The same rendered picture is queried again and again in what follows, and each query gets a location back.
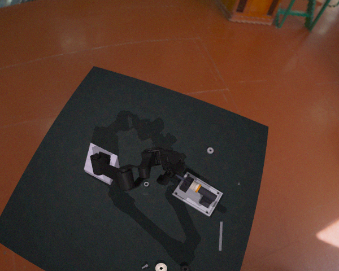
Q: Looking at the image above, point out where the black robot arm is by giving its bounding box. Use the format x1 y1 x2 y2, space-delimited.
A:
90 147 185 191

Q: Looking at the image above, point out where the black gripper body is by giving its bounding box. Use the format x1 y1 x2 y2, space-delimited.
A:
156 153 186 186

